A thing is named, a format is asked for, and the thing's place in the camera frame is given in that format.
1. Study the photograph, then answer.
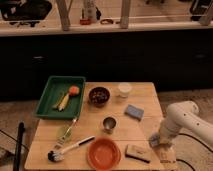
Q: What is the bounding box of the blue-grey towel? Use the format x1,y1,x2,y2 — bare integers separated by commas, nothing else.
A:
148,133,160,148

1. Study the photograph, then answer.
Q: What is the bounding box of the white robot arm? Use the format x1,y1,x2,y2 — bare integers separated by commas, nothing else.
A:
159,101,213,148

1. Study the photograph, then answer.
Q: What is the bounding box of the red bowl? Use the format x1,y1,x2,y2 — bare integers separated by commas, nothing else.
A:
87,138,121,171

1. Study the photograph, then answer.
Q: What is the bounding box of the dark bowl with beans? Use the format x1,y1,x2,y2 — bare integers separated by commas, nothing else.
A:
89,87,110,107

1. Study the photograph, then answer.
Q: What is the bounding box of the wooden block eraser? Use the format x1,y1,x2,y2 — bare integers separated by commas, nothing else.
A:
125,144,151,163

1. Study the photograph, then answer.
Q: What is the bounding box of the blue sponge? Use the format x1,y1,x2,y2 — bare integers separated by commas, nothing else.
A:
124,105,144,121

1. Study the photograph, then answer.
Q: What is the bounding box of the small metal cup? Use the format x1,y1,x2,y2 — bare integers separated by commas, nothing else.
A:
103,117,116,133

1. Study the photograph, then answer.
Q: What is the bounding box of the white cup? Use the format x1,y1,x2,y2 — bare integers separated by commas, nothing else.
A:
118,82,132,98

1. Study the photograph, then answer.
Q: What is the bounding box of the white dish brush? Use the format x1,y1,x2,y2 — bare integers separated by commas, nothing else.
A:
47,136,95,162

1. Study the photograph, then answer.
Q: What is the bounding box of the green plastic tray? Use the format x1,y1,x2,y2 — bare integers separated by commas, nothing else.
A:
36,76,85,120

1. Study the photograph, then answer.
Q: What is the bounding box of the red round object on shelf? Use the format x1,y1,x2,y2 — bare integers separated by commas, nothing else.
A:
80,18,92,25

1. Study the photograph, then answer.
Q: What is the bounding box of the black pole stand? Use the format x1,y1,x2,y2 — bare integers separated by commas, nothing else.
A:
13,122,25,171

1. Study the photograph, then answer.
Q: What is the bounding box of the black office chair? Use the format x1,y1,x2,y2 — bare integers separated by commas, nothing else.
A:
0,0,52,27

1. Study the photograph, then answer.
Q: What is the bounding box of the black floor cable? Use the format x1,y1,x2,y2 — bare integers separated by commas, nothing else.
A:
175,132,213,171

